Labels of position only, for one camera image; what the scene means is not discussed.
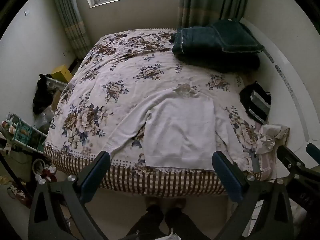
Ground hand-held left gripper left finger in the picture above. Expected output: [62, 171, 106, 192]
[27, 151, 112, 240]

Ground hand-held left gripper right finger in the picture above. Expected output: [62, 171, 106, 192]
[212, 151, 295, 240]

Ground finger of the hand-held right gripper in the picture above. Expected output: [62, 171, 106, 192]
[306, 143, 320, 157]
[276, 145, 309, 174]

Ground white sweater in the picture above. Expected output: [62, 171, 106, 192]
[101, 89, 247, 172]

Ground pink striped bed sheet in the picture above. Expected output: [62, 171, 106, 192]
[257, 150, 290, 182]

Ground crumpled floral cloth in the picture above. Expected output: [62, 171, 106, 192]
[255, 124, 290, 155]

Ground grey phone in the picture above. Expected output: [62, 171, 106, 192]
[251, 154, 261, 174]

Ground black striped garment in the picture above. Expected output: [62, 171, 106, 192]
[239, 81, 272, 125]

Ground person's left leg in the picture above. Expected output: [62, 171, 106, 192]
[129, 197, 167, 240]

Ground green storage rack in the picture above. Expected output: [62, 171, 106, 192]
[0, 112, 48, 156]

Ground white headboard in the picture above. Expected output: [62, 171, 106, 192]
[239, 17, 320, 155]

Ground floral bed blanket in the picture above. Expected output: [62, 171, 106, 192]
[42, 27, 290, 198]

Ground black cloth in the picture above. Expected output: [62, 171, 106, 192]
[32, 74, 54, 115]

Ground yellow box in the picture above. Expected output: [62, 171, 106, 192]
[51, 64, 74, 83]

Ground dark green pillow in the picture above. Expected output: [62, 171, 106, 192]
[212, 18, 265, 54]

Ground dark green folded blanket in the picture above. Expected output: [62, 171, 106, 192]
[170, 26, 225, 57]

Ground green striped curtain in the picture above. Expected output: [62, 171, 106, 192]
[177, 0, 252, 28]
[49, 0, 91, 61]

